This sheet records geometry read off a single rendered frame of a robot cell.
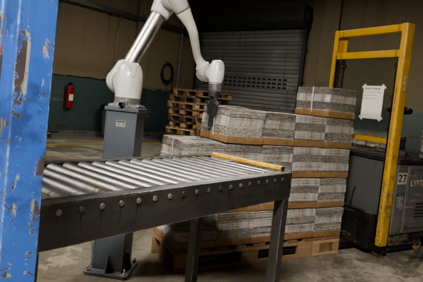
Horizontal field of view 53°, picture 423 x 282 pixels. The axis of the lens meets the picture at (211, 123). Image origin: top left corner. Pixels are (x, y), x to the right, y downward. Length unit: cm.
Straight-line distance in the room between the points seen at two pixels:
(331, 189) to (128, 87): 177
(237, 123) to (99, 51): 762
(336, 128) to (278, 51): 730
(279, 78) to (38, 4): 971
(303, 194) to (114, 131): 147
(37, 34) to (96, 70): 927
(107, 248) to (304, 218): 145
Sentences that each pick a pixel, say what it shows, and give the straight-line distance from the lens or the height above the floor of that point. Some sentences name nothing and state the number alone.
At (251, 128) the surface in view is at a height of 94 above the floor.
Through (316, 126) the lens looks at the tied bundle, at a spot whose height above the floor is 99.
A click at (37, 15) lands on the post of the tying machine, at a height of 121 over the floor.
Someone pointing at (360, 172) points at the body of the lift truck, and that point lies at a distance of 395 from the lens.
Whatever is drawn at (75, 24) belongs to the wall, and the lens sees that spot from 982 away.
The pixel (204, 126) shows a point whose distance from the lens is 298.
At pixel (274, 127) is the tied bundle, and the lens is 296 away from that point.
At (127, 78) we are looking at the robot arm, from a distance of 252.
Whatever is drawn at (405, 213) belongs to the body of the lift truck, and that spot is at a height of 34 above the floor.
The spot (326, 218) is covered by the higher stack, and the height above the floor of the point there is 28.
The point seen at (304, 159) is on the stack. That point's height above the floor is 74.
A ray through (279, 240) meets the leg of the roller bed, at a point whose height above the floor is 48.
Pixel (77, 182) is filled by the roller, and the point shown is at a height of 79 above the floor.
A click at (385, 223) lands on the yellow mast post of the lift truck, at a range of 367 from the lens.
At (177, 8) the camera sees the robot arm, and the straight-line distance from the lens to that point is 274.
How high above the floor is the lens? 109
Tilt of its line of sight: 3 degrees down
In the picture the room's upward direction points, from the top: 6 degrees clockwise
